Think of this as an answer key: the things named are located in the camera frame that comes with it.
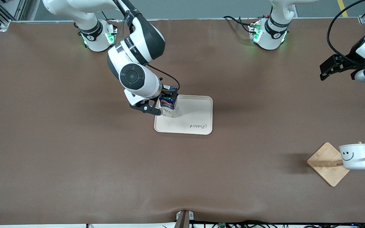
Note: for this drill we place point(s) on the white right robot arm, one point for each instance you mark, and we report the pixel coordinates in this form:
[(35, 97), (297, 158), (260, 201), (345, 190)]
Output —
[(138, 50)]

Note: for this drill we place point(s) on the small green circuit board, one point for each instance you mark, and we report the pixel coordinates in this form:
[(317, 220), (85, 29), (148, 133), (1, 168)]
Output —
[(222, 225)]

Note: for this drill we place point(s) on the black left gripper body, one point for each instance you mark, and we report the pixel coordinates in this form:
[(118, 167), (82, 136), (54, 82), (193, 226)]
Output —
[(352, 62)]

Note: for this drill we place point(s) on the blue milk carton green cap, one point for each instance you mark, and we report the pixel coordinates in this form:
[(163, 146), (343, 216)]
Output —
[(169, 106)]

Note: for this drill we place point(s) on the beige plastic tray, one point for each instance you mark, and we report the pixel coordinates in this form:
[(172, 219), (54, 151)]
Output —
[(192, 114)]

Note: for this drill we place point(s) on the wooden cup rack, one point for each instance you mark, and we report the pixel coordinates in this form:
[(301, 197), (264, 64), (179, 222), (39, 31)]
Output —
[(326, 169)]

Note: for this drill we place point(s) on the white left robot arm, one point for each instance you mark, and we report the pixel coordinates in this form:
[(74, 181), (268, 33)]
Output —
[(272, 34)]

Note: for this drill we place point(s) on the brown table mat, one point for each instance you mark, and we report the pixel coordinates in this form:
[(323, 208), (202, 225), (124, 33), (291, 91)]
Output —
[(74, 174)]

